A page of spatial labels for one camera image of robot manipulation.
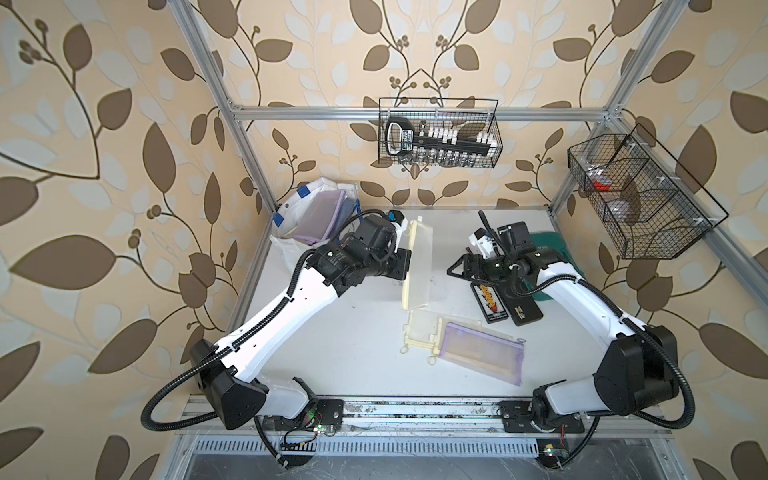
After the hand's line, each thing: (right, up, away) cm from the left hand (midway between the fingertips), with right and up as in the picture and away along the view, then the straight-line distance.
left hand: (406, 256), depth 71 cm
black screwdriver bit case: (+27, -16, +23) cm, 39 cm away
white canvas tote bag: (-37, +13, +23) cm, 46 cm away
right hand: (+15, -6, +11) cm, 19 cm away
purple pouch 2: (+23, -28, +12) cm, 38 cm away
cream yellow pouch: (+6, -24, +19) cm, 31 cm away
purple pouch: (-28, +12, +26) cm, 40 cm away
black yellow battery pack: (+33, -14, +15) cm, 39 cm away
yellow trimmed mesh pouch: (+3, -7, +1) cm, 7 cm away
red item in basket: (+54, +19, +10) cm, 58 cm away
